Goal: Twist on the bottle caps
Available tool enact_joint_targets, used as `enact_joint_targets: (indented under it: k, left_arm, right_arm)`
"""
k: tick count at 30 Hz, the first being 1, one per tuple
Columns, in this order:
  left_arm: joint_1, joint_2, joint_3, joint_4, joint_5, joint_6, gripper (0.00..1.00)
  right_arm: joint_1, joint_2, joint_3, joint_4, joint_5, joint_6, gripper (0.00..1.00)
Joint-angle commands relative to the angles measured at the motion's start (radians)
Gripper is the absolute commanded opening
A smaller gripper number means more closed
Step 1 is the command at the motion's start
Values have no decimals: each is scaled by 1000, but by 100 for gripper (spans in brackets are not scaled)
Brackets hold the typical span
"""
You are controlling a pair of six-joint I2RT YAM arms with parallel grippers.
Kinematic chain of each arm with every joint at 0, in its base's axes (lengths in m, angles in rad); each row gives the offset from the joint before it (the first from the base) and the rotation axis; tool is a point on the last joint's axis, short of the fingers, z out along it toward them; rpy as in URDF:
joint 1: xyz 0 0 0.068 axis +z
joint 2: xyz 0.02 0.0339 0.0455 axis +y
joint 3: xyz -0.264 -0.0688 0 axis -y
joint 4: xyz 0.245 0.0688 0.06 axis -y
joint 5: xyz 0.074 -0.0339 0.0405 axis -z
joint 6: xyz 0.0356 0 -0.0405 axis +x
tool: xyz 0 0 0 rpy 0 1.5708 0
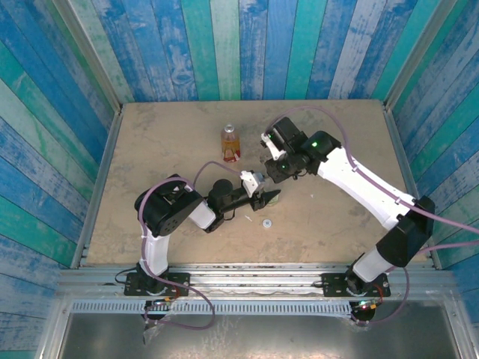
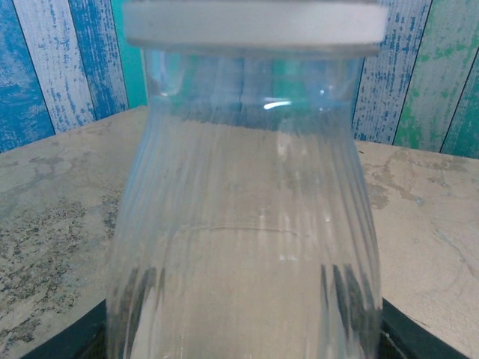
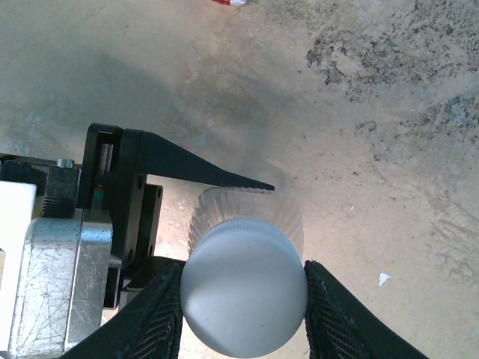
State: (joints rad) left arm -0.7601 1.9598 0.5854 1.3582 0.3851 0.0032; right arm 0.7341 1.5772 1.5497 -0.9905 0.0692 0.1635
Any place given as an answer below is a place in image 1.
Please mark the white cap with grey print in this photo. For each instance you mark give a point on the white cap with grey print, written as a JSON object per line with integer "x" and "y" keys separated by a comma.
{"x": 267, "y": 223}

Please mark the amber bottle with red label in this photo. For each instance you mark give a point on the amber bottle with red label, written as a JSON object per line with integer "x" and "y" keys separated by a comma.
{"x": 230, "y": 147}

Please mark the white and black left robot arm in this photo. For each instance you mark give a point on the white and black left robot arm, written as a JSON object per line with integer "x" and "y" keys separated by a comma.
{"x": 155, "y": 250}

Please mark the small white scrap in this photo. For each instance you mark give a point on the small white scrap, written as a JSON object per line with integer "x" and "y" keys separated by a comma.
{"x": 249, "y": 218}

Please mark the small circuit board with lights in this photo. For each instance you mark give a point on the small circuit board with lights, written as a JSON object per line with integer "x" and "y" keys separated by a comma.
{"x": 161, "y": 302}
{"x": 368, "y": 304}

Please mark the steel sheet panel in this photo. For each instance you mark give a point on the steel sheet panel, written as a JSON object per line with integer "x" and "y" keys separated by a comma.
{"x": 262, "y": 336}

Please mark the aluminium rail frame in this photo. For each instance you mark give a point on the aluminium rail frame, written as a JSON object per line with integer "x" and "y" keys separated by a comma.
{"x": 254, "y": 278}

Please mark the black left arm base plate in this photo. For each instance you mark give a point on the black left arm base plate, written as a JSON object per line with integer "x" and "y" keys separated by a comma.
{"x": 179, "y": 280}

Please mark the aluminium table side rail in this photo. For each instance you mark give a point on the aluminium table side rail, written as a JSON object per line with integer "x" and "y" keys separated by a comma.
{"x": 394, "y": 131}
{"x": 98, "y": 187}

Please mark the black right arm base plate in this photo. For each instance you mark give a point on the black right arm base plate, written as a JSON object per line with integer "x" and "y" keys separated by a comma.
{"x": 333, "y": 284}

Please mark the aluminium corner post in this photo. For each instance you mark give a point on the aluminium corner post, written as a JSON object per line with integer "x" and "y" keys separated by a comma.
{"x": 88, "y": 52}
{"x": 421, "y": 52}

